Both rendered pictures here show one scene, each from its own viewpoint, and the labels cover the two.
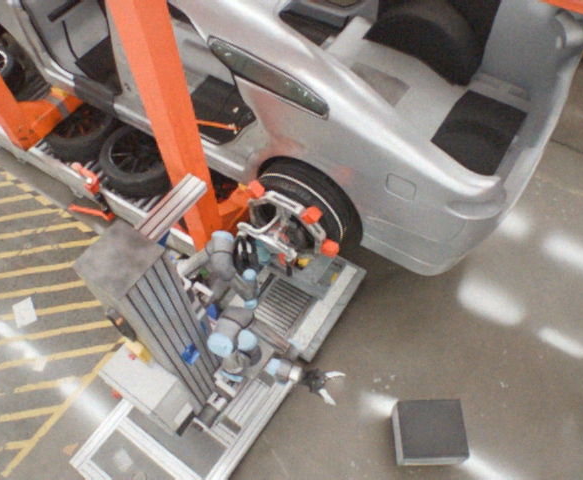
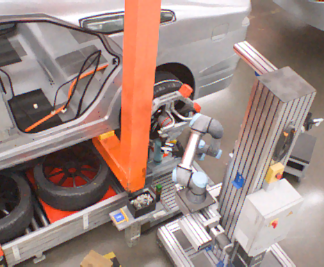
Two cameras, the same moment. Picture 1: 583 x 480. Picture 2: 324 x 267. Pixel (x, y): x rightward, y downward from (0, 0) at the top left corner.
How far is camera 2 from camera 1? 3.00 m
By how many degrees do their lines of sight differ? 45
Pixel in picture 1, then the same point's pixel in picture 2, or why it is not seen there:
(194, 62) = not seen: outside the picture
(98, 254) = (280, 90)
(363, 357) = not seen: hidden behind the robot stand
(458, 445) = (310, 138)
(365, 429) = not seen: hidden behind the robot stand
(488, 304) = (222, 101)
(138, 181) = (24, 210)
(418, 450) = (307, 154)
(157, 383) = (284, 188)
